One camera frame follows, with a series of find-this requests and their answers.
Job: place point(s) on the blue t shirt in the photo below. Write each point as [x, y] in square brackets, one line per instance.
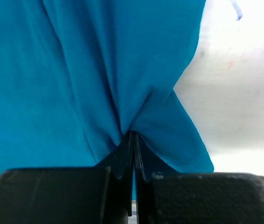
[77, 75]

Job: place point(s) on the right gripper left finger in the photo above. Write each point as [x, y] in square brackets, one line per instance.
[101, 194]

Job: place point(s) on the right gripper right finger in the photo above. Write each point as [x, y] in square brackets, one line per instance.
[166, 196]

